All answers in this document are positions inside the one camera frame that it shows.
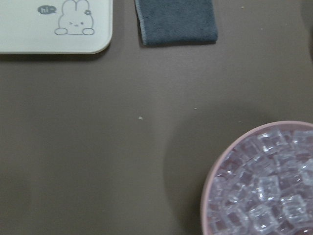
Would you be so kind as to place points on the pink bowl of ice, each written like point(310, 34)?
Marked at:
point(262, 184)

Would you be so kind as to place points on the cream rabbit tray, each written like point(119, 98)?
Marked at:
point(55, 26)

